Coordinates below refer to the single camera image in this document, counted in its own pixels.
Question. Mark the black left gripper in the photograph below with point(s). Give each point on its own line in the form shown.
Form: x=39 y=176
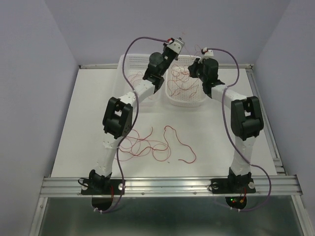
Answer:
x=165 y=47

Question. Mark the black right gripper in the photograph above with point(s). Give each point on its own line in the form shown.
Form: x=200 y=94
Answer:
x=193 y=66

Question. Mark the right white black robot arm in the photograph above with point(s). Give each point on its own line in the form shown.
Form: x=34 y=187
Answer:
x=246 y=123

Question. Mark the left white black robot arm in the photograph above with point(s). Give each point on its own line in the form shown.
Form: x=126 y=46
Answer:
x=118 y=118

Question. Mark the white perforated plastic basket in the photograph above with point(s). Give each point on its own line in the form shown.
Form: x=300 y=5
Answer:
x=180 y=89

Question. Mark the translucent white perforated basket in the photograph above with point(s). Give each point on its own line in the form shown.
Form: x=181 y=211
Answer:
x=135 y=67

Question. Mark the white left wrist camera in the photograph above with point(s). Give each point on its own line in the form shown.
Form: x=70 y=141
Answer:
x=175 y=44

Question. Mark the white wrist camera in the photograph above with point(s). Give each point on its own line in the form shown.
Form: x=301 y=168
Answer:
x=175 y=44
x=206 y=54

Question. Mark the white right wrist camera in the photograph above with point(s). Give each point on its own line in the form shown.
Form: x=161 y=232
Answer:
x=206 y=54

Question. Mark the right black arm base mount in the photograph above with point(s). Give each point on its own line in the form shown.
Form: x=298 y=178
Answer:
x=232 y=185

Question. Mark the aluminium right side rail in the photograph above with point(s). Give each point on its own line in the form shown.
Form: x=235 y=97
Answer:
x=267 y=127

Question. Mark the aluminium rail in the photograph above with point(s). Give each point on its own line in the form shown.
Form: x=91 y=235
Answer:
x=267 y=127
x=170 y=187

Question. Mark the aluminium front rail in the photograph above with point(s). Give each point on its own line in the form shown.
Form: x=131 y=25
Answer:
x=170 y=187

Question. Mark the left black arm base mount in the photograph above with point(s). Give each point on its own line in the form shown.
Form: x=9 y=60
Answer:
x=112 y=187

